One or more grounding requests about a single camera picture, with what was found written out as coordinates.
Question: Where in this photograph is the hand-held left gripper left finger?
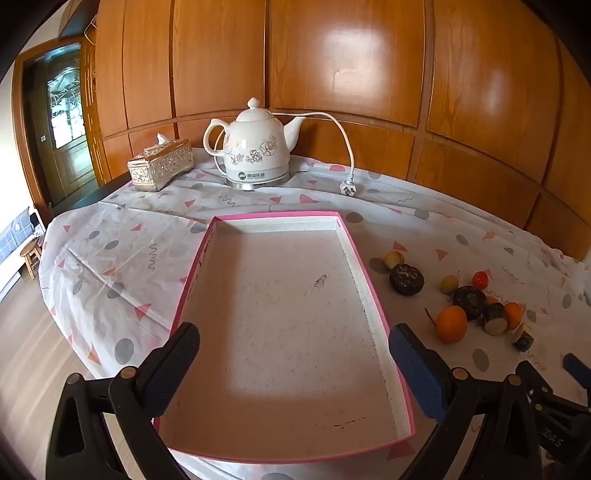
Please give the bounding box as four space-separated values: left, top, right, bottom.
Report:
46 322 201 480

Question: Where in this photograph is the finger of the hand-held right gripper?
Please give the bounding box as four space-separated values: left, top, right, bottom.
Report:
516 360 555 412
562 353 591 385

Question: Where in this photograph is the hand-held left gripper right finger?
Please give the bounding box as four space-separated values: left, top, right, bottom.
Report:
389 323 543 480

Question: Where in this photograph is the dark cut fruit half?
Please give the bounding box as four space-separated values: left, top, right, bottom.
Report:
512 323 535 352
482 302 509 335

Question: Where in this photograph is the large orange with stem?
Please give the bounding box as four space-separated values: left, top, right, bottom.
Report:
425 305 468 343

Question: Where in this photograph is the small orange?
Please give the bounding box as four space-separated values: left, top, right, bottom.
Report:
503 302 524 330

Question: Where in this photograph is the pink-rimmed white tray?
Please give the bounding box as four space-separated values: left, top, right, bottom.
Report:
154 211 416 462

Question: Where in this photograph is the white patterned tablecloth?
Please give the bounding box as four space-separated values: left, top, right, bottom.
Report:
39 147 591 480

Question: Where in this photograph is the small wooden stool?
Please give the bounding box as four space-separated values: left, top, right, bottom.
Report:
20 240 43 280

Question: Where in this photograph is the silver kettle base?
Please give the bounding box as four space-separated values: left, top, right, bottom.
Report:
225 173 291 191

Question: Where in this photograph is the silver embossed tissue box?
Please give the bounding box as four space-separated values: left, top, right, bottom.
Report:
127 138 194 192

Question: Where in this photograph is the blue plaid cushion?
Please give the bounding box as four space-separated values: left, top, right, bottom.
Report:
0 207 38 268

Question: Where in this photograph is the white floral ceramic kettle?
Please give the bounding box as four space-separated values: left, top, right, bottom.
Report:
204 97 308 185

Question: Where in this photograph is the wooden glass-panel door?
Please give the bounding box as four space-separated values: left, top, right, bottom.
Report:
23 41 100 208

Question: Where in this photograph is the white power cord with plug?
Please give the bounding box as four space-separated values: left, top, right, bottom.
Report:
270 111 358 198

